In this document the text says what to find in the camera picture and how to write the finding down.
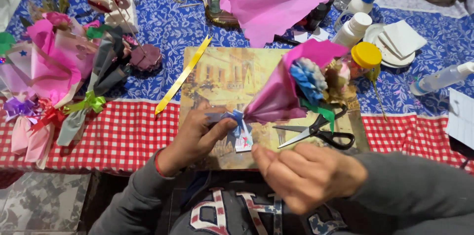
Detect clear jar with yellow lid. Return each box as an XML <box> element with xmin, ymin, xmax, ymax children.
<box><xmin>333</xmin><ymin>41</ymin><xmax>383</xmax><ymax>81</ymax></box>

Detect green paper piece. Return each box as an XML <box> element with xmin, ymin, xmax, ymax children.
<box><xmin>0</xmin><ymin>31</ymin><xmax>16</xmax><ymax>56</ymax></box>

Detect pink tissue paper sheet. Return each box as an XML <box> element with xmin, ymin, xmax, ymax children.
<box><xmin>219</xmin><ymin>0</ymin><xmax>340</xmax><ymax>49</ymax></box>

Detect white bottle with blue cap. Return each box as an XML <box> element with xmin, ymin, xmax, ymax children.
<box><xmin>333</xmin><ymin>0</ymin><xmax>380</xmax><ymax>32</ymax></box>

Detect black handled scissors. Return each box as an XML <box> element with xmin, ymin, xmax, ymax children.
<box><xmin>272</xmin><ymin>105</ymin><xmax>356</xmax><ymax>150</ymax></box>

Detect white paper sheet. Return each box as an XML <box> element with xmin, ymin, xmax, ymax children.
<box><xmin>446</xmin><ymin>87</ymin><xmax>474</xmax><ymax>150</ymax></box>

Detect white foam block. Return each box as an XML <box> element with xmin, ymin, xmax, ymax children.
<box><xmin>105</xmin><ymin>4</ymin><xmax>140</xmax><ymax>34</ymax></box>

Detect small white paper scraps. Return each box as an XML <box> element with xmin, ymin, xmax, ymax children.
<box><xmin>292</xmin><ymin>27</ymin><xmax>331</xmax><ymax>43</ymax></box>

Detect blue floral red checked tablecloth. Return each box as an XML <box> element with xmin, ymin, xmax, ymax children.
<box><xmin>0</xmin><ymin>0</ymin><xmax>474</xmax><ymax>177</ymax></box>

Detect pale bouquet with purple bow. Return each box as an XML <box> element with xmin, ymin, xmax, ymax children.
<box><xmin>0</xmin><ymin>42</ymin><xmax>42</xmax><ymax>156</ymax></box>

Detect black marker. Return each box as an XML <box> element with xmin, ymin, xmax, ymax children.
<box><xmin>273</xmin><ymin>34</ymin><xmax>301</xmax><ymax>47</ymax></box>

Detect maroon paper flower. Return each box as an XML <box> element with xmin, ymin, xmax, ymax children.
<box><xmin>129</xmin><ymin>44</ymin><xmax>163</xmax><ymax>73</ymax></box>

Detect red wrist bracelet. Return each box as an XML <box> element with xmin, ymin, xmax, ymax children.
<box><xmin>153</xmin><ymin>149</ymin><xmax>168</xmax><ymax>178</ymax></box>

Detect yellow ribbon strip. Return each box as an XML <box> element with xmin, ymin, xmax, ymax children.
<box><xmin>154</xmin><ymin>34</ymin><xmax>213</xmax><ymax>115</ymax></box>

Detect white foam squares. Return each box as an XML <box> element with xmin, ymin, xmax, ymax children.
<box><xmin>377</xmin><ymin>20</ymin><xmax>428</xmax><ymax>60</ymax></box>

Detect pink bouquet with red bow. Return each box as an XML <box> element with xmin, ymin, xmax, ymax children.
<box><xmin>25</xmin><ymin>11</ymin><xmax>100</xmax><ymax>171</ymax></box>

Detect clear squeeze bottle white cap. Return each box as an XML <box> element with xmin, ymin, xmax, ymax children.
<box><xmin>409</xmin><ymin>61</ymin><xmax>474</xmax><ymax>97</ymax></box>

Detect person's gray printed sweatshirt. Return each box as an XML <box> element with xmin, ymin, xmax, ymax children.
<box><xmin>168</xmin><ymin>170</ymin><xmax>357</xmax><ymax>235</ymax></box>

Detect person's left hand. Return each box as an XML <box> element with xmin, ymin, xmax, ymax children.
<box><xmin>157</xmin><ymin>103</ymin><xmax>238</xmax><ymax>177</ymax></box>

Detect pink paper flower bouquet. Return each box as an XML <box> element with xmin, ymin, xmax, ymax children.
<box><xmin>205</xmin><ymin>38</ymin><xmax>351</xmax><ymax>153</ymax></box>

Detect gray bouquet with green bow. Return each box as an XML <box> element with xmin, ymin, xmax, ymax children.
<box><xmin>56</xmin><ymin>25</ymin><xmax>133</xmax><ymax>147</ymax></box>

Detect white round plate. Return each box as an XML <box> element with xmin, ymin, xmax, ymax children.
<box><xmin>362</xmin><ymin>23</ymin><xmax>417</xmax><ymax>69</ymax></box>

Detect round wooden base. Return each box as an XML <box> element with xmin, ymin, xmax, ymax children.
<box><xmin>204</xmin><ymin>4</ymin><xmax>240</xmax><ymax>29</ymax></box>

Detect person's right hand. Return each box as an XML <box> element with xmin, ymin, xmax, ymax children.
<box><xmin>251</xmin><ymin>142</ymin><xmax>368</xmax><ymax>215</ymax></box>

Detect small black bottle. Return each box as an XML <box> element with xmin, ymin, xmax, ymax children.
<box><xmin>305</xmin><ymin>0</ymin><xmax>335</xmax><ymax>32</ymax></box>

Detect dried yellow flower stem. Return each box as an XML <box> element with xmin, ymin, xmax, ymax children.
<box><xmin>364</xmin><ymin>65</ymin><xmax>388</xmax><ymax>121</ymax></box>

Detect street scene picture placemat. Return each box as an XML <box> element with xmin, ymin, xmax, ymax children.
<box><xmin>178</xmin><ymin>46</ymin><xmax>371</xmax><ymax>171</ymax></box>

